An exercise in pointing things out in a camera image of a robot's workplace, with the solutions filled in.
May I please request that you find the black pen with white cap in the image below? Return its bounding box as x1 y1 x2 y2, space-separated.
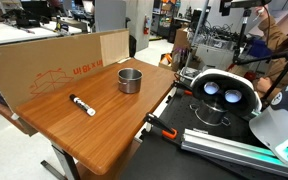
69 94 96 116

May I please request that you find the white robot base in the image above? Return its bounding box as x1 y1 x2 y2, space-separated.
249 86 288 165

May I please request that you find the silver metal cup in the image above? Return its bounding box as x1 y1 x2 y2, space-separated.
118 68 143 94

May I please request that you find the black orange clamp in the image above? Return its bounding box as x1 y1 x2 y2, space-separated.
144 113 178 139

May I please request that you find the red fire extinguisher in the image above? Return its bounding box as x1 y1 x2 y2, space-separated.
143 15 150 35

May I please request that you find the steel pot under headset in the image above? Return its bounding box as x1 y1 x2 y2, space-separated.
189 101 231 127

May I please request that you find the white VR headset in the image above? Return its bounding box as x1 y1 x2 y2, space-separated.
190 69 262 117

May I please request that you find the person in brown jacket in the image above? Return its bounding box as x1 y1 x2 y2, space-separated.
253 5 288 99

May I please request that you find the white background table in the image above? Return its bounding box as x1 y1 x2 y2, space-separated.
0 20 84 48

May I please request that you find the aluminium rail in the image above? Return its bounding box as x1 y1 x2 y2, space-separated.
181 129 288 177

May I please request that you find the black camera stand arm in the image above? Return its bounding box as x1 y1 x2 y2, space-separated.
220 0 288 102

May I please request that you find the cardboard box wall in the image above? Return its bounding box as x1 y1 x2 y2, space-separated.
0 29 129 109

